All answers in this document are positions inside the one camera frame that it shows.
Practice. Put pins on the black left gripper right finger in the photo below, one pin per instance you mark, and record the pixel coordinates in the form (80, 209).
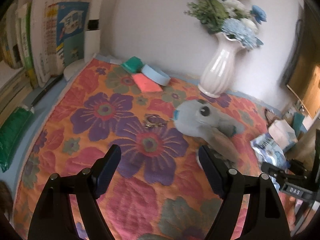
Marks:
(265, 216)

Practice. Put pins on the blue white wipes bag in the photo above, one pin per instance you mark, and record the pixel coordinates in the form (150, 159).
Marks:
(267, 150)

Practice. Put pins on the grey blue plush toy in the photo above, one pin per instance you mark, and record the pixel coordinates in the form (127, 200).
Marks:
(198, 118)

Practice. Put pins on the white tissue box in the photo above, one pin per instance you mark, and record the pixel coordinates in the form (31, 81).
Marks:
(283, 134)

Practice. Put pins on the pen holder cup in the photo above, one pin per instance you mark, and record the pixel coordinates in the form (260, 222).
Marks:
(295, 118)

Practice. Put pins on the green plastic packet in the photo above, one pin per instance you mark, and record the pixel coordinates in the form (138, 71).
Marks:
(11, 132)

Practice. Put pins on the floral orange table cloth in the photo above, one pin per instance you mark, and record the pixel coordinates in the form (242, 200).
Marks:
(158, 190)

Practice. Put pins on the black television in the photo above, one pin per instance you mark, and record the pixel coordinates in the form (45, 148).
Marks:
(302, 73)

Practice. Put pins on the black pen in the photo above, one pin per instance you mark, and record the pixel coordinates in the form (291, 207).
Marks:
(46, 90)

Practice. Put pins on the white ribbed ceramic vase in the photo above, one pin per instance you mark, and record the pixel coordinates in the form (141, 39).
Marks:
(218, 73)

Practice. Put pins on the coral pink pouch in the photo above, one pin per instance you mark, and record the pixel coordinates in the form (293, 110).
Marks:
(145, 84)

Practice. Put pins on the green pouch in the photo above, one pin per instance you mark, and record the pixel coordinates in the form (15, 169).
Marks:
(132, 65)

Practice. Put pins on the blue white artificial flowers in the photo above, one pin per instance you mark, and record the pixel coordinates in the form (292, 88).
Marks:
(231, 18)

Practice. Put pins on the row of books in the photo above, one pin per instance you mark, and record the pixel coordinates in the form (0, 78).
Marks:
(24, 64)

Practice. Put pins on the blue cover book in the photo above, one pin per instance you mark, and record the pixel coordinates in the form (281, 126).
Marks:
(64, 34)

